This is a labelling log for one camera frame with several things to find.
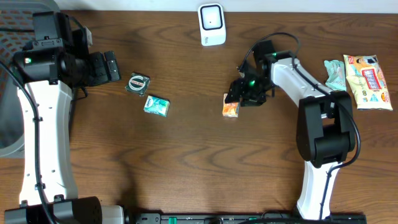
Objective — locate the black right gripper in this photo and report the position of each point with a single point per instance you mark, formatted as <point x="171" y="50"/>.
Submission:
<point x="237" y="89"/>

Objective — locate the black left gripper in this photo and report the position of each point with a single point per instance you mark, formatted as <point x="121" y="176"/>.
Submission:
<point x="102" y="74"/>

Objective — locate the orange Kleenex tissue pack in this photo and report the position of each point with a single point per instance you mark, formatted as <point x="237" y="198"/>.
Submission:
<point x="230" y="110"/>

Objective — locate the green Kleenex tissue pack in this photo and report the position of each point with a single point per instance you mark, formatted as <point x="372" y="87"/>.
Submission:
<point x="158" y="106"/>

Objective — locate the teal wet wipes pack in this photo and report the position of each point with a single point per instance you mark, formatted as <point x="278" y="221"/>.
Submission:
<point x="336" y="75"/>

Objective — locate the white blue snack bag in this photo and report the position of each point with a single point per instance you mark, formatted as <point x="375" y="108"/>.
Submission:
<point x="366" y="80"/>

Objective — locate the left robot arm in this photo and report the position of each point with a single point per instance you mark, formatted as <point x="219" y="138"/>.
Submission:
<point x="57" y="63"/>

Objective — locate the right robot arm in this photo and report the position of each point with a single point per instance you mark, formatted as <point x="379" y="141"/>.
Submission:
<point x="325" y="131"/>

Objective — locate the white barcode scanner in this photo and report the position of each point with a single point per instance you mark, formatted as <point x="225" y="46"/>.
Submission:
<point x="212" y="24"/>

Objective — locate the dark grey plastic basket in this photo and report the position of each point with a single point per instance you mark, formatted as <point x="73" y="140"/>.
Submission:
<point x="16" y="32"/>

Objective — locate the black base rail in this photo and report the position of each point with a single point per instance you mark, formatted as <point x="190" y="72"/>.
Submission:
<point x="254" y="218"/>

